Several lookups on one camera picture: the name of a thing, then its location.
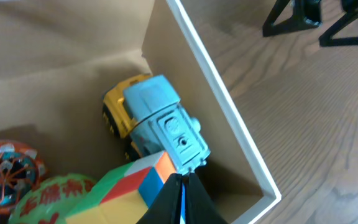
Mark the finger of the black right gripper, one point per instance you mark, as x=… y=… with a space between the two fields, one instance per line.
x=344 y=32
x=306 y=15

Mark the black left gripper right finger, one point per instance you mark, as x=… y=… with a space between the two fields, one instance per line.
x=200 y=208

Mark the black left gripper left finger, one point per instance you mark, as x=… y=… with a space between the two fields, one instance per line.
x=166 y=209

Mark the colourful puzzle cube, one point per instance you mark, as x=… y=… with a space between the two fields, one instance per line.
x=125 y=193

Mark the yellow grey toy truck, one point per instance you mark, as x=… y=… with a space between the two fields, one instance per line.
x=146 y=111

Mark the green ball with red numbers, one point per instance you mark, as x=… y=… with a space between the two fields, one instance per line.
x=52 y=200

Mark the orange plastic cage ball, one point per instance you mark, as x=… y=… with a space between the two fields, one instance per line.
x=21 y=170

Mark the white cardboard box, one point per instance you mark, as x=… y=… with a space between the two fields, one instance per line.
x=57 y=60

